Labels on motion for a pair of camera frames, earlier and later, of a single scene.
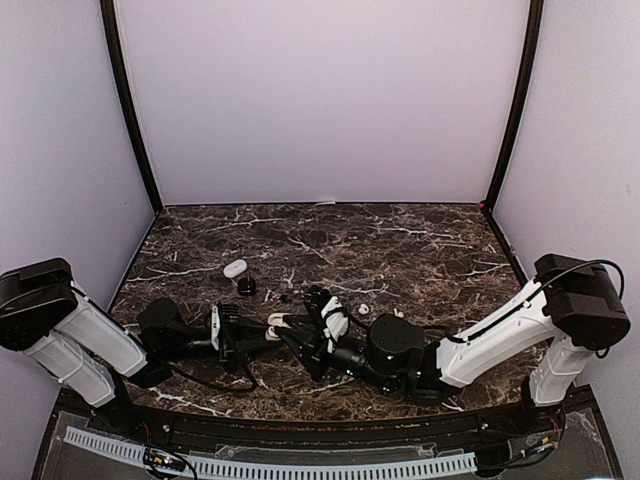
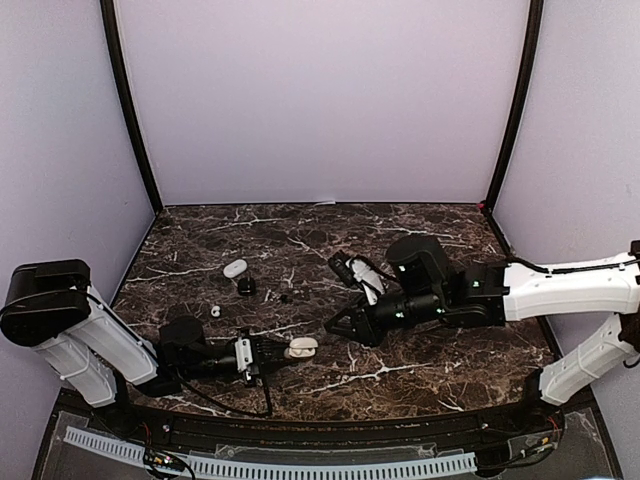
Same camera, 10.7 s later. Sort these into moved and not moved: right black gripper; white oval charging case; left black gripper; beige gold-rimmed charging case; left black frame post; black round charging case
Moved: left black gripper; right black gripper; beige gold-rimmed charging case
Not moved: white oval charging case; left black frame post; black round charging case
